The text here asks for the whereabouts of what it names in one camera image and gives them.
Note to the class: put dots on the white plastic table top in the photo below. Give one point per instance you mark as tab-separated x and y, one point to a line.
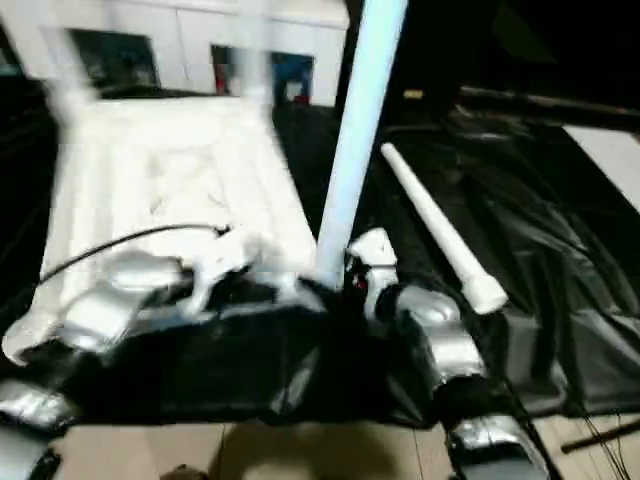
175	165

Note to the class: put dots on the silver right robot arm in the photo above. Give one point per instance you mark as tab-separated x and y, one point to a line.
450	345

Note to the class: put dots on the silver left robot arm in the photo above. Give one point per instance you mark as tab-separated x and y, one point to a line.
100	305

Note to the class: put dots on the black table mat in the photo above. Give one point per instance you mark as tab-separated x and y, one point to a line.
525	225

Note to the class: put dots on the small yellow label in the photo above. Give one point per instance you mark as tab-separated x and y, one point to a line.
414	93

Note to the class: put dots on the long black bar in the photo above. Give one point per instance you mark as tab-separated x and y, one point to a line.
550	100

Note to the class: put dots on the white glass-door cabinet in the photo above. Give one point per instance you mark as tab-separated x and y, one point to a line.
190	30

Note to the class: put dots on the white flat panel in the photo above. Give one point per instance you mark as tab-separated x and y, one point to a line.
610	160

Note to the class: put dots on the thin black floor rod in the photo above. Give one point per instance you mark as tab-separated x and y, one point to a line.
600	436

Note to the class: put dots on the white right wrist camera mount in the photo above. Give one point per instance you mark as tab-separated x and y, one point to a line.
377	255

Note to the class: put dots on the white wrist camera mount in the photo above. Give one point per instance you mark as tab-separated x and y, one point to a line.
225	255
377	255

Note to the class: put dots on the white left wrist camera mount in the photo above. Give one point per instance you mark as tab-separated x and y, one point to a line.
225	255

